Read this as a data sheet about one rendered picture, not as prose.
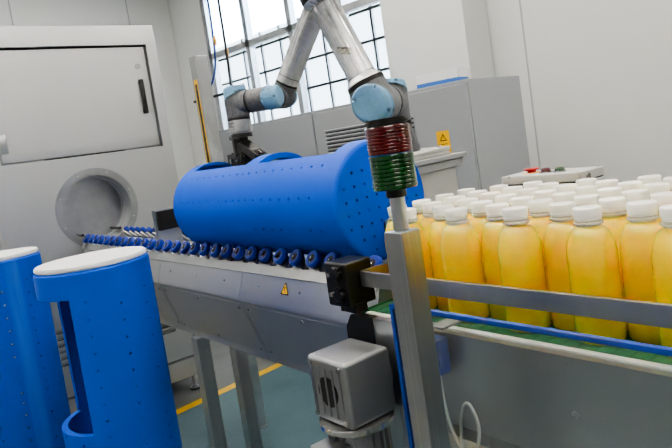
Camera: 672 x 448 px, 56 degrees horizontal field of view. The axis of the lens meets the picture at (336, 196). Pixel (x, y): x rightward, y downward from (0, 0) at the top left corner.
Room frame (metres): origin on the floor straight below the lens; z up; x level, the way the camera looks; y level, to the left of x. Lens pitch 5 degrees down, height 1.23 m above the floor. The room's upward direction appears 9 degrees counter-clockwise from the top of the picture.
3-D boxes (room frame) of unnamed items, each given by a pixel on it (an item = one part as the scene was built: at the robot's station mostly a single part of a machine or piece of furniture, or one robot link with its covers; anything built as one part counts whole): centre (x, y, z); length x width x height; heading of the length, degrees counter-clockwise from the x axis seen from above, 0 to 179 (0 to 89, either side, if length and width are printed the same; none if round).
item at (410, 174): (0.89, -0.09, 1.18); 0.06 x 0.06 x 0.05
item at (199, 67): (2.79, 0.51, 0.85); 0.06 x 0.06 x 1.70; 38
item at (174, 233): (2.47, 0.67, 1.00); 0.10 x 0.04 x 0.15; 128
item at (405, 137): (0.89, -0.09, 1.23); 0.06 x 0.06 x 0.04
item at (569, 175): (1.42, -0.49, 1.05); 0.20 x 0.10 x 0.10; 38
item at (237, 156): (2.04, 0.28, 1.25); 0.09 x 0.08 x 0.12; 37
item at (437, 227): (1.15, -0.19, 0.99); 0.07 x 0.07 x 0.18
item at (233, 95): (2.03, 0.27, 1.41); 0.09 x 0.08 x 0.11; 67
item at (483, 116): (3.92, -0.11, 0.72); 2.15 x 0.54 x 1.45; 45
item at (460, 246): (1.08, -0.20, 0.99); 0.07 x 0.07 x 0.18
